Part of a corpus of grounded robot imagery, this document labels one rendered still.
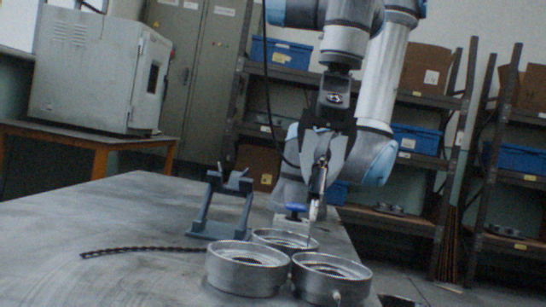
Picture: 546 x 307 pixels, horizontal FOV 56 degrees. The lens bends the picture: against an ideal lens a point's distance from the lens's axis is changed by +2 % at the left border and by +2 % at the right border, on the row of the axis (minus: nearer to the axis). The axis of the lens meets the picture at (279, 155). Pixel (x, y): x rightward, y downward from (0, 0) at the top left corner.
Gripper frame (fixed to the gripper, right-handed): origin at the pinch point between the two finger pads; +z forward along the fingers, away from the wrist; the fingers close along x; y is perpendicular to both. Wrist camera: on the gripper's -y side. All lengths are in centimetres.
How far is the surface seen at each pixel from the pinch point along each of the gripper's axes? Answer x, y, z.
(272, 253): 4.2, -14.4, 9.6
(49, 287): 24.9, -31.7, 13.0
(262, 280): 4.4, -23.1, 10.7
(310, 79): 18, 329, -50
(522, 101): -152, 342, -63
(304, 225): 0.8, 5.0, 8.6
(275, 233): 5.1, -1.3, 9.6
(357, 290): -6.8, -20.4, 10.3
